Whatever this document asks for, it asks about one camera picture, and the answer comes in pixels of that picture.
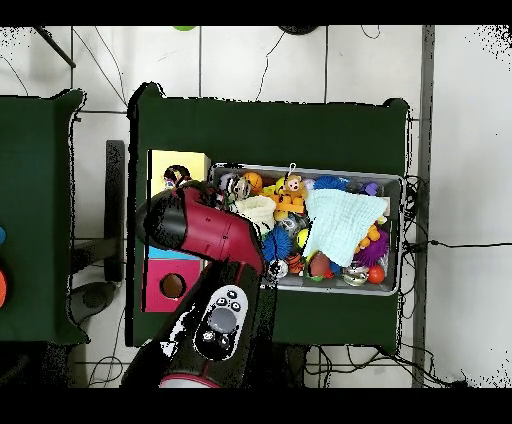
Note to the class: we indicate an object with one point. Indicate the orange plastic ball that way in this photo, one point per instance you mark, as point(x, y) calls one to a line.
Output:
point(376, 274)

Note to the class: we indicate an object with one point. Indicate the shallow metal mesh bin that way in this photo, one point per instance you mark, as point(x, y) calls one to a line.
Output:
point(312, 284)

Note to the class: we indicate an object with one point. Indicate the orange round object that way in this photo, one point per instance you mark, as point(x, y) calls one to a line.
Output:
point(2, 288)

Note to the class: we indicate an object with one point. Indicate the purple spiky ball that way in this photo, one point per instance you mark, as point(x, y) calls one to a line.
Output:
point(372, 250)

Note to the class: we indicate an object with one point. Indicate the orange toy basketball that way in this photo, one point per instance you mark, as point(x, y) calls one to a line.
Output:
point(253, 182)

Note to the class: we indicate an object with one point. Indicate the brown toy football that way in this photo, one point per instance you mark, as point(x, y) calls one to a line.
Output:
point(319, 264)

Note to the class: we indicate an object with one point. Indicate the cream knitted cloth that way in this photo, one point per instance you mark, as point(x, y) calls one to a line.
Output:
point(258, 210)

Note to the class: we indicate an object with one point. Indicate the light blue knitted cloth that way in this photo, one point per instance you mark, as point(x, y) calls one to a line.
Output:
point(344, 224)

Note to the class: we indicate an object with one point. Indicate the colourful confetti paper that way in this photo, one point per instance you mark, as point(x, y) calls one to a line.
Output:
point(172, 176)

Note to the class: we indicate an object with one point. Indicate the orange toy building brick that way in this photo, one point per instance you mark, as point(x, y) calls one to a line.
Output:
point(286, 207)

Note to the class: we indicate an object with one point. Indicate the dark green side table cloth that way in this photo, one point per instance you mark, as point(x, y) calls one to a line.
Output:
point(36, 160)

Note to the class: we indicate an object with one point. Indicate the brown plush monkey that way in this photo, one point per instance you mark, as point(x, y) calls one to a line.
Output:
point(294, 186)

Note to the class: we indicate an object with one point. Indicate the dark grey stand foot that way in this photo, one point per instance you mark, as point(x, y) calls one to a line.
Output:
point(92, 300)

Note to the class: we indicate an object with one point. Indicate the wooden box with three holes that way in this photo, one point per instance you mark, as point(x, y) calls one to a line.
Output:
point(172, 160)

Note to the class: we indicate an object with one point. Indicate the small blue spiky ball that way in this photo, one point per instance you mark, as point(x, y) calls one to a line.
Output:
point(278, 244)

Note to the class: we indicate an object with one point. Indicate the blue bowl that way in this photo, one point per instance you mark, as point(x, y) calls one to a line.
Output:
point(2, 236)

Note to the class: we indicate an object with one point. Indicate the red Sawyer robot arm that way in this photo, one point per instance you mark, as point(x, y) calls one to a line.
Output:
point(216, 232)

